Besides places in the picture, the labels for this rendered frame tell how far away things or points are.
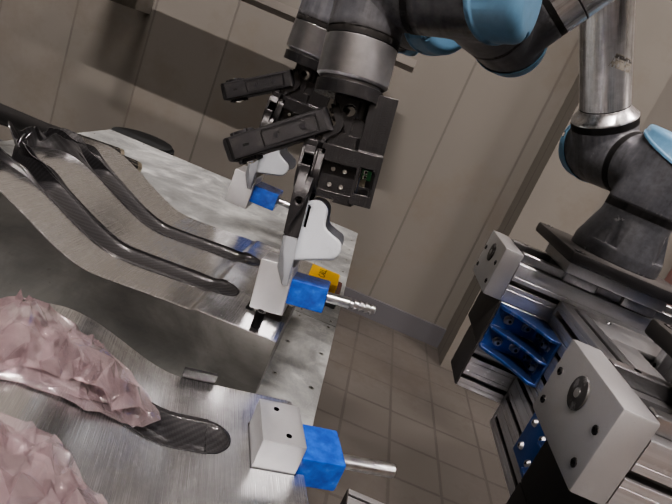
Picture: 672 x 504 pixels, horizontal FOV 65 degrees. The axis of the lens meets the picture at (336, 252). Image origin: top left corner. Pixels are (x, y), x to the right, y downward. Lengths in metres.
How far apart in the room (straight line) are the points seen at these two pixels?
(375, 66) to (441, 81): 2.29
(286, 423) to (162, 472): 0.10
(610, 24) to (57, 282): 0.90
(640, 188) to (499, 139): 1.90
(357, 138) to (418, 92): 2.27
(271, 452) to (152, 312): 0.20
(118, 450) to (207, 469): 0.07
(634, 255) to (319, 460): 0.69
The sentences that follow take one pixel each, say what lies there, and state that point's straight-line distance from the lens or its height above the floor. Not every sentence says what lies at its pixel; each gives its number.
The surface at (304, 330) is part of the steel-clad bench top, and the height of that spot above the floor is 0.80.
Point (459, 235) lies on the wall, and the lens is 2.92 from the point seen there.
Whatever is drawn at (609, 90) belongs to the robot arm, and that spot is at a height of 1.30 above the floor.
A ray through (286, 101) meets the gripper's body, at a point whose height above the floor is 1.08.
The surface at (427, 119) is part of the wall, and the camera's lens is 2.82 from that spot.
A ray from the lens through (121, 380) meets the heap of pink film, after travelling 0.42.
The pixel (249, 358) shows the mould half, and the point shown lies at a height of 0.86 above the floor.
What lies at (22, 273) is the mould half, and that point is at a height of 0.85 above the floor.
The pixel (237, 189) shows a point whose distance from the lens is 0.85.
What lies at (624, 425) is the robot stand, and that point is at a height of 0.98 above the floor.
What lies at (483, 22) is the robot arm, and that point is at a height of 1.23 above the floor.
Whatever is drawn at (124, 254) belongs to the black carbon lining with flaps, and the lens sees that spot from 0.64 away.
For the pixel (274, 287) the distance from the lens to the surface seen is 0.56.
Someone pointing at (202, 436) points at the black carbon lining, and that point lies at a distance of 0.46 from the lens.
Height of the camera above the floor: 1.14
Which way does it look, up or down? 17 degrees down
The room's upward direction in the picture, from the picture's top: 23 degrees clockwise
